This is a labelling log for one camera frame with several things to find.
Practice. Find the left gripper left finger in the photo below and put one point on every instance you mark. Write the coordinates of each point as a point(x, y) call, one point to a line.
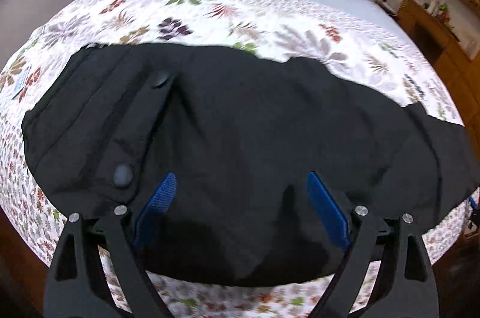
point(76, 285)

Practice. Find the black pants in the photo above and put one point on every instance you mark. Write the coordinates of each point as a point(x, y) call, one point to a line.
point(212, 150)

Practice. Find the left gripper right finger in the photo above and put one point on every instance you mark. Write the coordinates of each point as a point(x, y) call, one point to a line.
point(385, 270)

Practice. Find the floral quilted bedspread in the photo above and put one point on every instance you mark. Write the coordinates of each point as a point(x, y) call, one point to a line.
point(350, 48)

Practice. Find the wooden side cabinet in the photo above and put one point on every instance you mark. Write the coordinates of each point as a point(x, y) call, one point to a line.
point(457, 71)

